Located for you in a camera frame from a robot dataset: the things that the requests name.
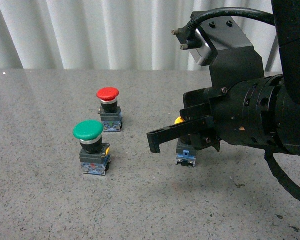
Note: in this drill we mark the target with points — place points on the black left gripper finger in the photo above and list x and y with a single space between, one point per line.
169 133

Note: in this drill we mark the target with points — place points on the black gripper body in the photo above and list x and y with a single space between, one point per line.
244 116

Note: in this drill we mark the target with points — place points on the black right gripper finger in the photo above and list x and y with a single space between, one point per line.
196 112

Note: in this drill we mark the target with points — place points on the yellow mushroom push button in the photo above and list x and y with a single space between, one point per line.
186 154

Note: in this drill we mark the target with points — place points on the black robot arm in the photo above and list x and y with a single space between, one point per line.
286 19

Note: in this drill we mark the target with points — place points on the red mushroom push button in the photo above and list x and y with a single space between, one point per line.
110 113

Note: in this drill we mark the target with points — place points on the green mushroom push button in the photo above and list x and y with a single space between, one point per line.
95 155

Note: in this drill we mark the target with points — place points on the white pleated curtain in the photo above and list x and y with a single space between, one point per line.
101 34

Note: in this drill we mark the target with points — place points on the wrist camera with black bracket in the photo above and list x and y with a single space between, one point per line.
214 39

